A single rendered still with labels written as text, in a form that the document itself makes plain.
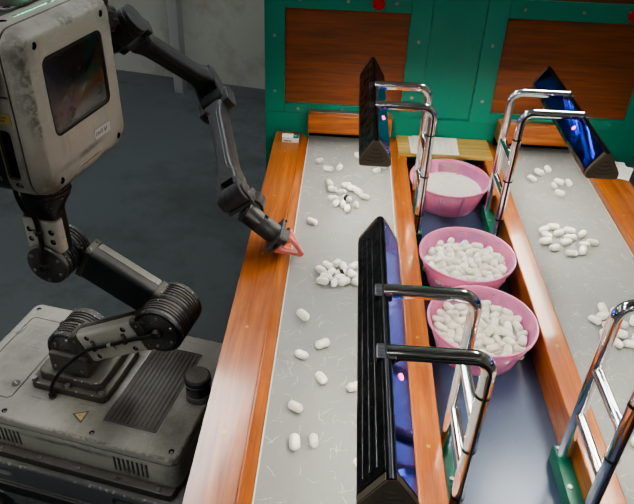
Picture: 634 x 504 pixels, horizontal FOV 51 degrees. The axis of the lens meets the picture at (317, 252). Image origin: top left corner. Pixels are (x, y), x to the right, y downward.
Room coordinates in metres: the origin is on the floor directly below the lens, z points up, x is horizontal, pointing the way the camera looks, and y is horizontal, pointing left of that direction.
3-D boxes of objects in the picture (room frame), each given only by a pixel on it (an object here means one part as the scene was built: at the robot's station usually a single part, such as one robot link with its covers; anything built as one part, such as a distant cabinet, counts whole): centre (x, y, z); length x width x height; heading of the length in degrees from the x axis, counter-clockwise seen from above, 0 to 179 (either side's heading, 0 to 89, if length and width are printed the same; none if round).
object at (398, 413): (0.82, -0.11, 1.08); 0.62 x 0.08 x 0.07; 178
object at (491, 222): (1.77, -0.62, 0.90); 0.20 x 0.19 x 0.45; 178
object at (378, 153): (1.79, -0.15, 1.08); 0.62 x 0.08 x 0.07; 178
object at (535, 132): (2.21, -0.78, 0.83); 0.30 x 0.06 x 0.07; 88
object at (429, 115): (1.78, -0.22, 0.90); 0.20 x 0.19 x 0.45; 178
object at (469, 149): (2.17, -0.44, 0.77); 0.33 x 0.15 x 0.01; 88
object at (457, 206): (1.95, -0.43, 0.72); 0.27 x 0.27 x 0.10
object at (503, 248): (1.51, -0.42, 0.72); 0.27 x 0.27 x 0.10
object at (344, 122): (2.23, -0.10, 0.83); 0.30 x 0.06 x 0.07; 88
